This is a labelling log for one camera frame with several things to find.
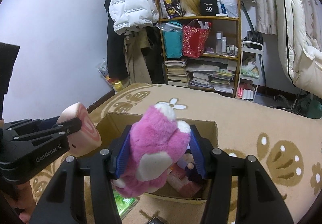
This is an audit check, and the cardboard box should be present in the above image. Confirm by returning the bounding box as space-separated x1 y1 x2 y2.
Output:
94 112 219 205

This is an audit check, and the cream duvet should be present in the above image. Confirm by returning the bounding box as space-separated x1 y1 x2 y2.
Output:
275 0 321 97

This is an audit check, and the teal bag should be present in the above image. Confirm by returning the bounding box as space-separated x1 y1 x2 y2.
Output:
161 21 183 59

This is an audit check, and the pink cube face plush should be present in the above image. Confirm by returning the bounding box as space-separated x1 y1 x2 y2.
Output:
56 102 101 157

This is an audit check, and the person's left hand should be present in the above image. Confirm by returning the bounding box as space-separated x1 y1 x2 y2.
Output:
8 181 36 223

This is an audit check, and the beige patterned carpet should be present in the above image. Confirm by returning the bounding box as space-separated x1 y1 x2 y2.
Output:
90 83 321 223

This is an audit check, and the white-haired doll plush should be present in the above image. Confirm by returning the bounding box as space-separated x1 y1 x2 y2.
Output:
177 145 199 183

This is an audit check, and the wooden bookshelf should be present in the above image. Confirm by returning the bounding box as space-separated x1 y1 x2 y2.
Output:
157 0 241 97

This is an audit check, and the pink black printed bag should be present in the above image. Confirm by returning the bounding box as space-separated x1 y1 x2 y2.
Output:
159 0 182 19

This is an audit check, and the stack of books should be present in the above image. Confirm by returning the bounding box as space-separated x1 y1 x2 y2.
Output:
165 57 190 88

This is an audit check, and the white utility cart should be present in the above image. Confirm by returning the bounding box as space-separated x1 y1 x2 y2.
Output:
235 40 264 102

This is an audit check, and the beige trench coat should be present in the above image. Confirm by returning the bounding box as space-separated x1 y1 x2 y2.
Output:
122 29 152 86

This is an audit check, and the black hanging coat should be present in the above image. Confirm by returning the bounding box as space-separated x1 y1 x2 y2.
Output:
104 0 129 81

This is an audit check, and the pile of magazines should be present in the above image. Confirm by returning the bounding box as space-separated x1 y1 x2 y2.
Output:
185 58 237 95

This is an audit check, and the clear bag of toys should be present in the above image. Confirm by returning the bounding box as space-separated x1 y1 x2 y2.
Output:
97 59 127 94

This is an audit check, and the green tissue pack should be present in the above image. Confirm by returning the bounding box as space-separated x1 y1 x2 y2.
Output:
113 190 139 220

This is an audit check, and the pink bear plush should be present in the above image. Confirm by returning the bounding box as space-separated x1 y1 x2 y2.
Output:
112 103 191 198

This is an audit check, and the white puffer jacket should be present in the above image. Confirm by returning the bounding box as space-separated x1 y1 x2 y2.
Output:
109 0 159 35

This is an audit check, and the red gift bag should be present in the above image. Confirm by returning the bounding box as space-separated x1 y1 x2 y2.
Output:
182 19 212 58

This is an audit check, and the black small packet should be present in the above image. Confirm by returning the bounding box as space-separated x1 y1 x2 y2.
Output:
146 216 166 224

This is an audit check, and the black box labelled 40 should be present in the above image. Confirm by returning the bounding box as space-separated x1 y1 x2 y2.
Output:
200 0 219 16

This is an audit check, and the blonde wig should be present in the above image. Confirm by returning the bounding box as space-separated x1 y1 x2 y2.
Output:
179 0 201 17

